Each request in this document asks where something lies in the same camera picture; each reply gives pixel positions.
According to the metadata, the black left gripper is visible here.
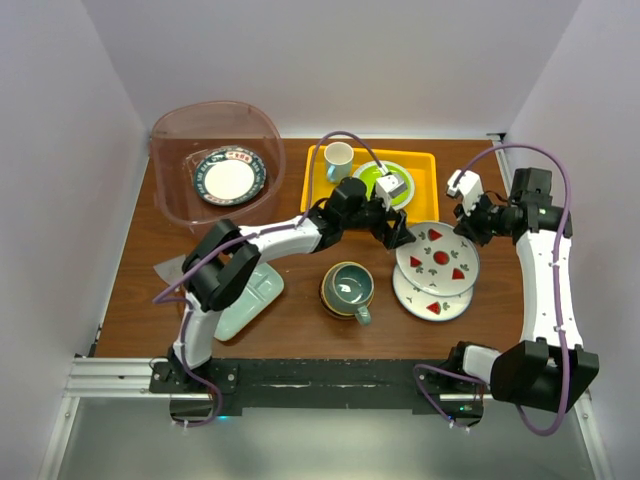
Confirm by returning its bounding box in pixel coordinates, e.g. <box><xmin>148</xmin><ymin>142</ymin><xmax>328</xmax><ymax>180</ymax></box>
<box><xmin>341</xmin><ymin>191</ymin><xmax>415</xmax><ymax>250</ymax></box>

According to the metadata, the teal rim lettered plate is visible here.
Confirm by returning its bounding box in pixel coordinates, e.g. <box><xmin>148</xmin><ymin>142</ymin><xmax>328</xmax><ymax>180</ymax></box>
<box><xmin>193</xmin><ymin>145</ymin><xmax>267</xmax><ymax>207</ymax></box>

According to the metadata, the white scalloped plate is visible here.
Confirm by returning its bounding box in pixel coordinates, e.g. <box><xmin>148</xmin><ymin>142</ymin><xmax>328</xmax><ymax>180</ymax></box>
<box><xmin>350</xmin><ymin>160</ymin><xmax>417</xmax><ymax>213</ymax></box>

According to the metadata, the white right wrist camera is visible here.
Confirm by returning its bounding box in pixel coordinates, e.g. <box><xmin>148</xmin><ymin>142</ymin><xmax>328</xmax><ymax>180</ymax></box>
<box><xmin>446</xmin><ymin>169</ymin><xmax>484</xmax><ymax>216</ymax></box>

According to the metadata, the lime green small plate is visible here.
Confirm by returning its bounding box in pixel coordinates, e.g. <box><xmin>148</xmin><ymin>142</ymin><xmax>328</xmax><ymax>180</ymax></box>
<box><xmin>355</xmin><ymin>164</ymin><xmax>412</xmax><ymax>208</ymax></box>

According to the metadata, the teal glazed mug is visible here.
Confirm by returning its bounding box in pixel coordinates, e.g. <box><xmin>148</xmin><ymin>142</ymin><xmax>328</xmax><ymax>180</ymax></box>
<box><xmin>321</xmin><ymin>262</ymin><xmax>375</xmax><ymax>326</ymax></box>

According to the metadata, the wooden handled metal scraper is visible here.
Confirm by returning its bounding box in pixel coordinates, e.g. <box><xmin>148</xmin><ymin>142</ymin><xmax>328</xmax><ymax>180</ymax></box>
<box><xmin>153</xmin><ymin>254</ymin><xmax>186</xmax><ymax>321</ymax></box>

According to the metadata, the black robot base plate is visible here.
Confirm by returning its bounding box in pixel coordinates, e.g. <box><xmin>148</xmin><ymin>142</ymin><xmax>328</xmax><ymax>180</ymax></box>
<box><xmin>149</xmin><ymin>357</ymin><xmax>505</xmax><ymax>430</ymax></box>

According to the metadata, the mint green divided dish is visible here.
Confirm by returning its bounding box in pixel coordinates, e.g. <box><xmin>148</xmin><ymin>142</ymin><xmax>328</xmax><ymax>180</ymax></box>
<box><xmin>214</xmin><ymin>263</ymin><xmax>284</xmax><ymax>342</ymax></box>

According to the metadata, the aluminium frame rail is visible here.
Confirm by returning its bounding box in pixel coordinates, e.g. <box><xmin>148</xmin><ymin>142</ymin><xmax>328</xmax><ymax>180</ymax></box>
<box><xmin>38</xmin><ymin>357</ymin><xmax>208</xmax><ymax>479</ymax></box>

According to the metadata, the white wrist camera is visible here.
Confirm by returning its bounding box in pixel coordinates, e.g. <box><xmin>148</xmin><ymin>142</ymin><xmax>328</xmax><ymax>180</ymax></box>
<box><xmin>446</xmin><ymin>169</ymin><xmax>484</xmax><ymax>216</ymax></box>
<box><xmin>373</xmin><ymin>173</ymin><xmax>407</xmax><ymax>210</ymax></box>

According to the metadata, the light blue ceramic mug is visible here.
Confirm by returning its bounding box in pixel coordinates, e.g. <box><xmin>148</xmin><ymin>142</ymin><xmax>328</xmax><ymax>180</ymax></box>
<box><xmin>324</xmin><ymin>141</ymin><xmax>354</xmax><ymax>184</ymax></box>

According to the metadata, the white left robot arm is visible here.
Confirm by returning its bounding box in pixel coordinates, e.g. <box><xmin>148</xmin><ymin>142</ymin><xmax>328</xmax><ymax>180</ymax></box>
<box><xmin>169</xmin><ymin>174</ymin><xmax>415</xmax><ymax>392</ymax></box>

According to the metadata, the strawberry pattern white plate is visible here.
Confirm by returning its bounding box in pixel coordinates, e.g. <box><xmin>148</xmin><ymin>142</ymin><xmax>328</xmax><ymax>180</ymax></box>
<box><xmin>395</xmin><ymin>222</ymin><xmax>480</xmax><ymax>297</ymax></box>

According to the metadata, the transparent pink plastic bin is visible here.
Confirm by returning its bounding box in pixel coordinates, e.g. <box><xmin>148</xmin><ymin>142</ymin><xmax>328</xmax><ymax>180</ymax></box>
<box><xmin>150</xmin><ymin>101</ymin><xmax>286</xmax><ymax>236</ymax></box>

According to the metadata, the yellow plastic tray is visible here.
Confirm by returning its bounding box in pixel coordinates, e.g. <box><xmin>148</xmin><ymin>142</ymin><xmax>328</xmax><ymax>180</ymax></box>
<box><xmin>300</xmin><ymin>145</ymin><xmax>439</xmax><ymax>225</ymax></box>

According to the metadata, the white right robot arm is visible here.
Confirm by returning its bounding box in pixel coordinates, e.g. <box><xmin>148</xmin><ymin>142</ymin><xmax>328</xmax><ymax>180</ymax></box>
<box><xmin>445</xmin><ymin>168</ymin><xmax>599</xmax><ymax>412</ymax></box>

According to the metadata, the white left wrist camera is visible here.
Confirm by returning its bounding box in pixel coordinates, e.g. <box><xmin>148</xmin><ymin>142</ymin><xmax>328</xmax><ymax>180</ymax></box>
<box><xmin>373</xmin><ymin>173</ymin><xmax>407</xmax><ymax>210</ymax></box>

